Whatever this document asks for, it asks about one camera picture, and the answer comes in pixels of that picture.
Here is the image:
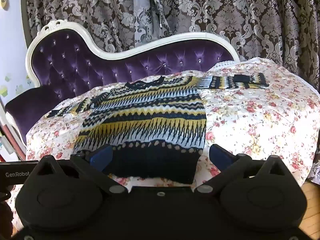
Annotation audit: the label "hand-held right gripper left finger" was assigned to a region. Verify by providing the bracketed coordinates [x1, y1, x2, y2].
[35, 145, 128, 197]

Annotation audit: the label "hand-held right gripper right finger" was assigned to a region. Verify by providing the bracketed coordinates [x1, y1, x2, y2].
[195, 144, 291, 197]

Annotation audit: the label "patterned knit sweater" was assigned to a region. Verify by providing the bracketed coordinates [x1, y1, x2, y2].
[46, 72, 270, 184]

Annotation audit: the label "floral blanket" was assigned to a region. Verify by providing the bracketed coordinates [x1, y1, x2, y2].
[11, 57, 320, 233]

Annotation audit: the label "purple tufted sofa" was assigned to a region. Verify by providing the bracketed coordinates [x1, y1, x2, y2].
[5, 20, 241, 146]

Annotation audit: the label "brown damask curtain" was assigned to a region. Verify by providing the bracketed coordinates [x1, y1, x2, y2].
[21, 0, 320, 183]

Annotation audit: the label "green wall stickers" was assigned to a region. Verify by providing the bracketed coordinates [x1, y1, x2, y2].
[0, 73, 33, 98]

